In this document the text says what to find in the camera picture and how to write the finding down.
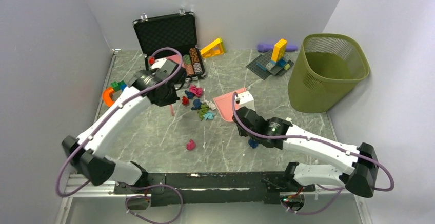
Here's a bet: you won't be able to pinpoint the pink dustpan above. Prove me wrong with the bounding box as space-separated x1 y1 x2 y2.
213 87 247 123

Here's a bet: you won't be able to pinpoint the pink hand brush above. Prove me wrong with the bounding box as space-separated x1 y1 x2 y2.
169 105 175 116

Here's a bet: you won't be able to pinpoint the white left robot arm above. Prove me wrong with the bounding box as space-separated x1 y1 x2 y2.
62 59 182 193

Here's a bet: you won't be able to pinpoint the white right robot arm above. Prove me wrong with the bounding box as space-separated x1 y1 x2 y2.
233 107 379 198

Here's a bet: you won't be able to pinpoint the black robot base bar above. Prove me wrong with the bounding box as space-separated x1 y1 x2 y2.
113 171 307 207

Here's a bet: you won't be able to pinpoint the red paper scrap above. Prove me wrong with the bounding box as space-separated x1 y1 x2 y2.
182 96 190 106

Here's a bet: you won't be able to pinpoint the dark blue scrap by case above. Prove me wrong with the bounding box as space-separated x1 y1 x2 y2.
185 91 195 99

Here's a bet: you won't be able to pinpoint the dark blue scrap lower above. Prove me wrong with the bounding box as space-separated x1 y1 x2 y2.
248 139 259 149

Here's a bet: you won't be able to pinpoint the dark blue scrap far left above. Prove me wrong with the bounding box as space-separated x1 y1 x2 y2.
191 99 202 110

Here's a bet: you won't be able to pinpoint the pink paper scrap by case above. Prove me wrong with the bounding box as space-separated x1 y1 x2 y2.
189 84 204 97

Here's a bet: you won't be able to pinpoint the pink playing card deck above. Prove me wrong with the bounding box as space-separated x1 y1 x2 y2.
167 54 184 68

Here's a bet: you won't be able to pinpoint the green paper scrap left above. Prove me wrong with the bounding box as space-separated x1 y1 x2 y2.
198 104 209 120

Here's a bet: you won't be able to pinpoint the light blue scrap on brush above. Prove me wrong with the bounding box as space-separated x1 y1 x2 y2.
203 111 215 120

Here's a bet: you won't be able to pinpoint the green and blue toy bricks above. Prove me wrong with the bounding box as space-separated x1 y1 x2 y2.
110 80 127 92

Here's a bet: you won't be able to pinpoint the grey brick baseplate model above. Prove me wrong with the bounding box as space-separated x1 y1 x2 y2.
246 52 294 80

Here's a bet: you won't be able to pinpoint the pink paper scrap near edge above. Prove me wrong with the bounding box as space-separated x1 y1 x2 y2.
186 139 196 151

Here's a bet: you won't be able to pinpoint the orange horseshoe toy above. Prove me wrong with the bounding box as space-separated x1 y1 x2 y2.
102 87 117 108

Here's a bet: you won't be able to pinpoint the black poker chip case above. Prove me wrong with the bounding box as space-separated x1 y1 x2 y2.
132 9 207 89

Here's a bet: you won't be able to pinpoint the yellow triangular toy block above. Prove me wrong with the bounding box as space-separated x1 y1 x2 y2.
200 38 226 58

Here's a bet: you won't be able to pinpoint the yellow orange brick tower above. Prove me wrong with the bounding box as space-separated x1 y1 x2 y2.
270 38 287 64

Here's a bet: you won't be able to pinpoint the purple cylinder toy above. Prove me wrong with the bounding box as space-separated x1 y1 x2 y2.
256 43 298 53

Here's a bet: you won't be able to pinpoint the olive green waste basket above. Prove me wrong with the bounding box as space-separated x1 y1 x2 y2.
288 33 370 113

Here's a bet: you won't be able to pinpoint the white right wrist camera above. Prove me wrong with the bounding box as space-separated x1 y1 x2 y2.
235 91 255 111

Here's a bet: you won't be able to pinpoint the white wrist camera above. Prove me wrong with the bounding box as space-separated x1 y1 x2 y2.
235 91 255 111
149 58 168 70

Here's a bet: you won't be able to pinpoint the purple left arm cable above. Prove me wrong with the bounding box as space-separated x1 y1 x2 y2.
55 47 184 198

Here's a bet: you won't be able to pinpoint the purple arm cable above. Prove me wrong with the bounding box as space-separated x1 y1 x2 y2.
55 47 184 198
231 91 396 216

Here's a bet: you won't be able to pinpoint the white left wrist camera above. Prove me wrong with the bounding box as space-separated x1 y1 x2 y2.
149 58 168 70

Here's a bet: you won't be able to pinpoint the aluminium frame rail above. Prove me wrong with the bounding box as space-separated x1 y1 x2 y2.
56 49 121 224

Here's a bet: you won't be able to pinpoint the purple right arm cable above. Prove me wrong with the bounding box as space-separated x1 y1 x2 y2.
231 91 396 216

